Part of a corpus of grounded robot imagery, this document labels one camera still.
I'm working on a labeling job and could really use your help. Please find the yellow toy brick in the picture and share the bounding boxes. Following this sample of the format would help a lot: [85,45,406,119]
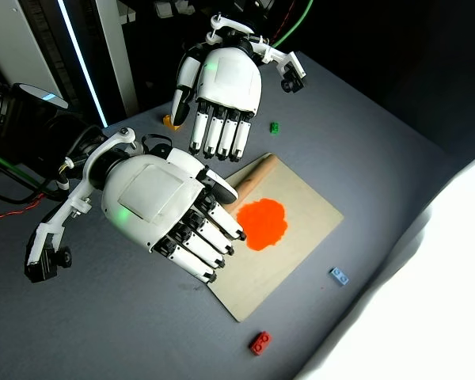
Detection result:
[161,113,185,132]

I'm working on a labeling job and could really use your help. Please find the flat orange dough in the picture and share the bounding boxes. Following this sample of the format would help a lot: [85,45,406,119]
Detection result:
[236,197,290,252]

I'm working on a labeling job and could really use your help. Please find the light wooden board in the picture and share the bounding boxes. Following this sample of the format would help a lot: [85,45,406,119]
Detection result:
[207,152,345,323]

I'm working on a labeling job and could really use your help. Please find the white cabinet with light strip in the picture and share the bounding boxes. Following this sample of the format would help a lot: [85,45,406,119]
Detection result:
[0,0,140,127]

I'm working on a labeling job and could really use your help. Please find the light blue toy brick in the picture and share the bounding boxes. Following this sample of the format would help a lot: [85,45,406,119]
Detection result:
[329,267,351,287]

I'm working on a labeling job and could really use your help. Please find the red toy brick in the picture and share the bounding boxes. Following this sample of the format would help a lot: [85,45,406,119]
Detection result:
[249,330,273,356]

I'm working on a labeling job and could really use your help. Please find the grey table cloth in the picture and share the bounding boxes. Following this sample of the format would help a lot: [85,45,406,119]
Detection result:
[0,50,475,380]

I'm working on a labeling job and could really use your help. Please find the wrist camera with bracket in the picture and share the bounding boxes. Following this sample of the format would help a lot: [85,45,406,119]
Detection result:
[25,127,138,284]
[204,13,308,95]

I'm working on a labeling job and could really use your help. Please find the green cable of arm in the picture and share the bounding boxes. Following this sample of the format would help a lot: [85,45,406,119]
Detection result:
[271,0,315,51]
[0,148,47,192]

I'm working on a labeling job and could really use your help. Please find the red cable of arm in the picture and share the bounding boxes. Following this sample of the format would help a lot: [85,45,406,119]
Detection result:
[0,192,48,221]

